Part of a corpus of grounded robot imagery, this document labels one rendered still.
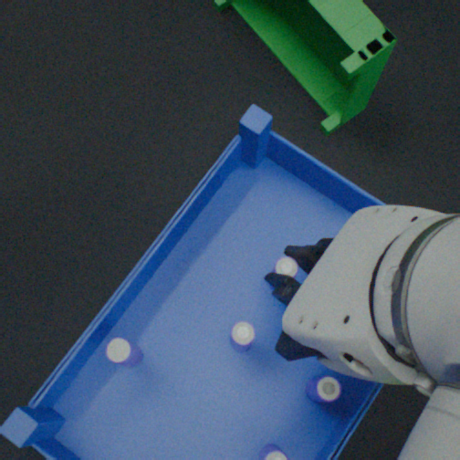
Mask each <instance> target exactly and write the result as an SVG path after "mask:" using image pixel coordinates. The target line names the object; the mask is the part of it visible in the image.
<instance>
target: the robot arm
mask: <svg viewBox="0 0 460 460"><path fill-rule="evenodd" d="M284 255H286V256H289V257H292V258H293V259H295V260H296V262H297V263H298V266H299V267H300V268H301V269H302V270H304V271H305V272H306V273H307V274H308V277H307V278H306V280H305V281H304V283H303V284H302V285H301V284H300V283H299V282H298V281H297V280H296V279H295V278H293V277H292V276H290V275H284V274H278V273H273V272H269V273H267V274H266V276H265V277H264V280H265V281H266V282H267V283H269V284H270V285H271V286H272V287H273V288H275V289H274V290H273V292H272V293H271V294H272V296H273V297H274V298H276V299H277V300H278V301H280V302H281V303H283V304H284V305H286V306H287V307H286V311H285V313H284V316H283V319H282V327H283V329H282V332H281V334H280V336H279V338H278V341H277V344H276V347H275V352H277V353H278V354H279V355H280V356H282V357H283V358H284V359H285V360H287V361H296V360H300V359H305V358H309V357H313V356H318V355H319V356H318V357H317V361H319V362H320V363H322V364H323V365H325V366H327V367H328V368H330V369H332V370H334V371H337V372H340V373H343V374H346V375H349V376H352V377H355V378H359V379H363V380H366V381H371V382H380V383H388V384H400V385H413V386H414V387H415V388H417V390H418V391H419V392H421V393H422V394H424V395H426V396H427V397H430V400H429V402H428V403H427V404H426V406H425V408H424V409H423V412H422V414H421V416H420V417H419V419H418V421H417V423H416V425H415V426H414V428H413V430H412V432H411V433H410V435H409V437H408V439H407V441H406V443H405V445H404V447H403V449H402V451H401V453H400V455H399V457H398V459H397V460H460V214H442V213H439V212H436V211H433V210H429V209H424V208H419V207H412V206H402V205H377V204H376V205H374V206H371V207H366V208H363V209H360V210H359V211H357V212H356V213H355V214H354V215H353V216H352V217H351V218H350V219H349V220H348V221H347V223H346V224H345V225H344V226H343V227H342V228H341V230H340V231H339V233H338V234H337V235H336V237H334V238H329V237H323V238H321V239H320V240H319V241H318V242H317V243H316V244H315V245H305V246H287V247H286V248H285V249H284Z"/></svg>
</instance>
